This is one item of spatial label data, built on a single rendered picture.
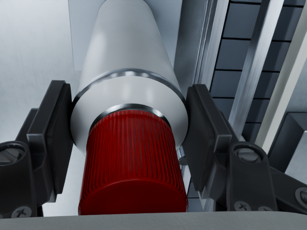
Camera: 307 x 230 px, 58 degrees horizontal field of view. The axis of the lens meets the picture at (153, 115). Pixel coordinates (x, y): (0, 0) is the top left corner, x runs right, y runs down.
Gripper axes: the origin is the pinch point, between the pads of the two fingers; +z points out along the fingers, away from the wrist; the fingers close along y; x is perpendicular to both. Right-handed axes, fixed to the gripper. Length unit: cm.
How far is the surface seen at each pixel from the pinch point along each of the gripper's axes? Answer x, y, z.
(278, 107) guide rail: -9.0, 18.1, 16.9
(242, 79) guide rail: -3.7, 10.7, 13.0
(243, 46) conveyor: -3.1, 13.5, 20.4
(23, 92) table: -12.6, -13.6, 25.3
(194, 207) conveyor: -31.7, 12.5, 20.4
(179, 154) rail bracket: -9.7, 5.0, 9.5
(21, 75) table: -10.0, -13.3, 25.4
